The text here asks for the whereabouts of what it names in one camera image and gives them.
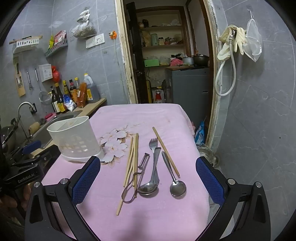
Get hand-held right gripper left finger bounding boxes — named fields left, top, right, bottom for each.
left=24, top=156, right=101, bottom=241

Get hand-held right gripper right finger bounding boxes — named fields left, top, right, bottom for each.
left=195, top=156, right=271, bottom=241

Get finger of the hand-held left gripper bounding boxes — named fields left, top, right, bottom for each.
left=9, top=140, right=42, bottom=160
left=25, top=144, right=61, bottom=168

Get white plastic utensil holder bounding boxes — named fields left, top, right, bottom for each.
left=47, top=116, right=105, bottom=164

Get small metal spoon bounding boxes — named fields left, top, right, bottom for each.
left=161, top=151, right=187, bottom=197

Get wooden chopstick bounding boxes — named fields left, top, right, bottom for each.
left=116, top=148, right=136, bottom=216
left=152, top=127, right=180, bottom=177
left=123, top=137, right=134, bottom=188
left=134, top=133, right=139, bottom=198

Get metal peeler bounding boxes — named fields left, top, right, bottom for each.
left=121, top=153, right=150, bottom=204

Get large metal spoon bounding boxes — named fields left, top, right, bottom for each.
left=137, top=147, right=162, bottom=195

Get metal fork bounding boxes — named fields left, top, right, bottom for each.
left=149, top=138, right=162, bottom=183

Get person's left hand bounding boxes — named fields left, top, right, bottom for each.
left=0, top=183, right=31, bottom=210

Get tan loofah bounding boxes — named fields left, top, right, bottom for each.
left=29, top=122, right=41, bottom=134

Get steel sink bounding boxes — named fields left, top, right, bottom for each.
left=30, top=110, right=83, bottom=149

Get glass jar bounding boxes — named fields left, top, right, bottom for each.
left=198, top=144, right=219, bottom=166

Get metal faucet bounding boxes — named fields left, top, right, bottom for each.
left=17, top=101, right=38, bottom=139

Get blue plastic bag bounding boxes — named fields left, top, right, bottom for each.
left=194, top=120, right=206, bottom=145

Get metal strainer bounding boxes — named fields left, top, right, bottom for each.
left=35, top=68, right=52, bottom=105

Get blue white bag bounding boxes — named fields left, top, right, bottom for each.
left=63, top=94, right=77, bottom=111

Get dark sauce bottle yellow label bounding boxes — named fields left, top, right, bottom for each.
left=56, top=83, right=67, bottom=113

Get wooden knife board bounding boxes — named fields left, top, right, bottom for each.
left=13, top=57, right=26, bottom=97

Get hanging metal utensil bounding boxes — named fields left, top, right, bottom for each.
left=26, top=71, right=34, bottom=91

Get red label sauce bottle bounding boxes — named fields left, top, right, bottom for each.
left=69, top=79, right=78, bottom=102

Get wooden counter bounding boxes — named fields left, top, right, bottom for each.
left=30, top=98, right=107, bottom=158

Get red plastic bag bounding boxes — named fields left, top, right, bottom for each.
left=51, top=65, right=61, bottom=83

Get large oil jug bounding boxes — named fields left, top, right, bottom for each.
left=83, top=73, right=100, bottom=103

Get pink floral tablecloth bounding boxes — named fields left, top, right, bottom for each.
left=42, top=103, right=210, bottom=241

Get grey cabinet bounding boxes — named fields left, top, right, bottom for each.
left=166, top=66, right=212, bottom=128

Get red white bottle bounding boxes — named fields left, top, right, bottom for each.
left=154, top=87, right=165, bottom=103

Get red snack packet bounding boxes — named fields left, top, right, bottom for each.
left=54, top=30, right=67, bottom=46

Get dark cooking pot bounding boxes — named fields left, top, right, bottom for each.
left=193, top=54, right=210, bottom=67

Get hanging clear plastic bag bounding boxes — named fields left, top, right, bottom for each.
left=70, top=8, right=97, bottom=39

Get green box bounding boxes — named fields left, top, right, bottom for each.
left=144, top=58, right=160, bottom=67

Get wooden shelf cabinet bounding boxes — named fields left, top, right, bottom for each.
left=135, top=6, right=193, bottom=68

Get cream rubber gloves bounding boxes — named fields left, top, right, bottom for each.
left=217, top=25, right=248, bottom=61

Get white mesh bag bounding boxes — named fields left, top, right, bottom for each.
left=243, top=18, right=263, bottom=62

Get white wall box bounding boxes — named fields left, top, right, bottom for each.
left=38, top=64, right=53, bottom=82

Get grey wall basket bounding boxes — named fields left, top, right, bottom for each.
left=44, top=38, right=69, bottom=58

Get white wall basket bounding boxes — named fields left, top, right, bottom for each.
left=9, top=35, right=43, bottom=54

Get white hose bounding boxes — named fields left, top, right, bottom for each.
left=215, top=30, right=237, bottom=96

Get white wall socket panel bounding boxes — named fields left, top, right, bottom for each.
left=86, top=33, right=105, bottom=49

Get wooden door frame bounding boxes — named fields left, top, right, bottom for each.
left=115, top=0, right=230, bottom=152

